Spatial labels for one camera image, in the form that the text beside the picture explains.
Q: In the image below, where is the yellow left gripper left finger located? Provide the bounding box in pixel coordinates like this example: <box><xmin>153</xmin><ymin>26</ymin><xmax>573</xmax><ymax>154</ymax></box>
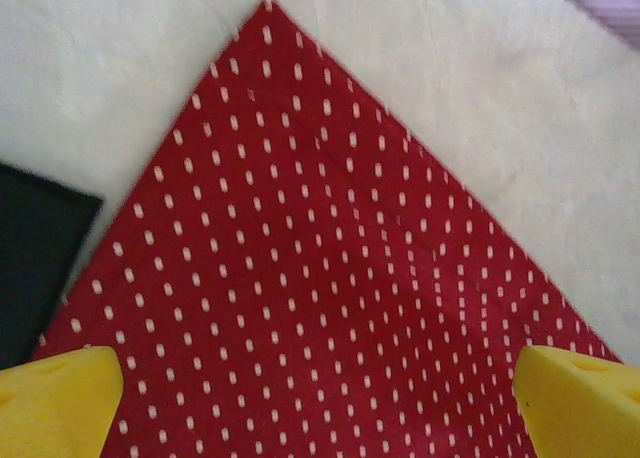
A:
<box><xmin>0</xmin><ymin>345</ymin><xmax>125</xmax><ymax>458</ymax></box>

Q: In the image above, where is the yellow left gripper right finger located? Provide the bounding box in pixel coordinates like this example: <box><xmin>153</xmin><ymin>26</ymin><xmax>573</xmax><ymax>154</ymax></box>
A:
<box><xmin>512</xmin><ymin>345</ymin><xmax>640</xmax><ymax>458</ymax></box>

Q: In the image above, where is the black skirt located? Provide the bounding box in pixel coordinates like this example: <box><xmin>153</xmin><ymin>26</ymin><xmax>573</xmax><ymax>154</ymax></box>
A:
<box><xmin>0</xmin><ymin>161</ymin><xmax>105</xmax><ymax>374</ymax></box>

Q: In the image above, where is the red white-dotted skirt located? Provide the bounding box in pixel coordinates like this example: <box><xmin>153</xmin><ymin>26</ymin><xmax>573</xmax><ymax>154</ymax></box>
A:
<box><xmin>29</xmin><ymin>0</ymin><xmax>624</xmax><ymax>458</ymax></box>

